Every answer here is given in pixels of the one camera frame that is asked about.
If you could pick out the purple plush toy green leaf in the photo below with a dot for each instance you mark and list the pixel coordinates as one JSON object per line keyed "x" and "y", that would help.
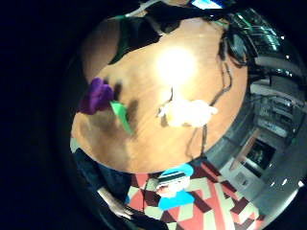
{"x": 97, "y": 96}

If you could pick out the bright monitor screen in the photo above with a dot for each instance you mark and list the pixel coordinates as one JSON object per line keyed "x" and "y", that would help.
{"x": 207, "y": 4}

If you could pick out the white plush toy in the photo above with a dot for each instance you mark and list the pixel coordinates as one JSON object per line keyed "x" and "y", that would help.
{"x": 188, "y": 111}

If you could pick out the person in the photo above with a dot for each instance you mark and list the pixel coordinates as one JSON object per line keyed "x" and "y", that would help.
{"x": 96, "y": 172}

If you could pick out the shelf rack with equipment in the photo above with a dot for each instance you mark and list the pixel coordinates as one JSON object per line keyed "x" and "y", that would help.
{"x": 278, "y": 102}

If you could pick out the plush doll with blue cap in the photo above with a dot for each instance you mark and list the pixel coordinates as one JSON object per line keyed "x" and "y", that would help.
{"x": 176, "y": 188}

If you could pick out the black screen box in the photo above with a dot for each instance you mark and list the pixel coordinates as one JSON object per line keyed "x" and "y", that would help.
{"x": 260, "y": 155}

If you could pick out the white cabinet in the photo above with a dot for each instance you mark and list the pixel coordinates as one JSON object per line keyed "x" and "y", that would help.
{"x": 240, "y": 177}

